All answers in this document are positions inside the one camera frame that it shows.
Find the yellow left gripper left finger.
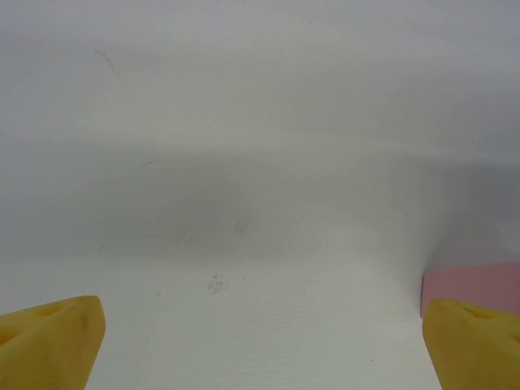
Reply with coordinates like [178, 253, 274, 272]
[0, 295, 107, 390]

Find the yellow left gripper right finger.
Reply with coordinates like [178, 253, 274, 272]
[422, 298, 520, 390]

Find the pink paper box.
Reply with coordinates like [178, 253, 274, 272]
[419, 260, 520, 319]

